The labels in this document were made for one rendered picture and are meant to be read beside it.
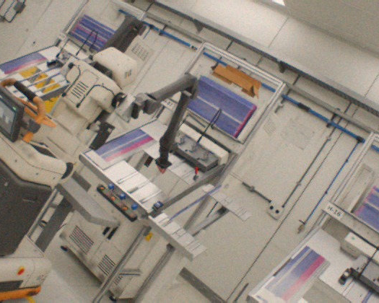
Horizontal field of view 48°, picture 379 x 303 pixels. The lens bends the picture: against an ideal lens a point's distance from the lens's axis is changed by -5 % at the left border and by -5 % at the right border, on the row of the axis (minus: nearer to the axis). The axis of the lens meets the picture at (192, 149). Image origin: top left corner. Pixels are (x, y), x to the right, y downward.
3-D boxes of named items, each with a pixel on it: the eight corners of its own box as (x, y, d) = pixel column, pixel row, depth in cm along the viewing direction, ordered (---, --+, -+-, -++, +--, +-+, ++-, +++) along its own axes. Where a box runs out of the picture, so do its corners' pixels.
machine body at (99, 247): (112, 305, 286) (164, 231, 285) (53, 242, 320) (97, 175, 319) (159, 301, 343) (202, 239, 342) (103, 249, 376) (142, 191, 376)
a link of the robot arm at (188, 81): (189, 66, 252) (203, 74, 248) (185, 85, 261) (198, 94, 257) (133, 95, 224) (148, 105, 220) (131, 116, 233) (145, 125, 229)
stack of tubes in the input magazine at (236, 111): (234, 137, 298) (255, 104, 297) (180, 103, 322) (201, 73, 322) (240, 142, 309) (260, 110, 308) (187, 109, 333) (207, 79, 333)
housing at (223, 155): (218, 173, 305) (221, 157, 296) (168, 138, 328) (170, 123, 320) (225, 168, 310) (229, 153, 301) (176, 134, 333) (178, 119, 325)
